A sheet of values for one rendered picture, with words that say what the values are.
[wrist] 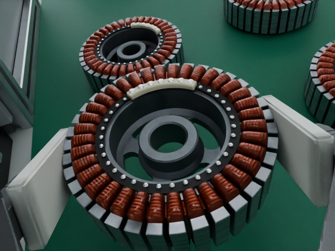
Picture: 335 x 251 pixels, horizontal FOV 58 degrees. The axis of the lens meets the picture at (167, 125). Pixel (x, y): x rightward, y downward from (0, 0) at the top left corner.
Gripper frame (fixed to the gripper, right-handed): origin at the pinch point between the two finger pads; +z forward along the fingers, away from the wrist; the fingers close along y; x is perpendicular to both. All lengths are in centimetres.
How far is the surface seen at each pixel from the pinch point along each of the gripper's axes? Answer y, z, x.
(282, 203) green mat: 7.3, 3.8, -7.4
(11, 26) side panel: -17.4, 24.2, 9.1
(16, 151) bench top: -15.2, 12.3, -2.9
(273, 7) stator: 13.1, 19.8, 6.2
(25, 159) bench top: -14.0, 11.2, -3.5
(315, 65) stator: 13.3, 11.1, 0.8
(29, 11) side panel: -17.1, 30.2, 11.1
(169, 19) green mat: 2.0, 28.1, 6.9
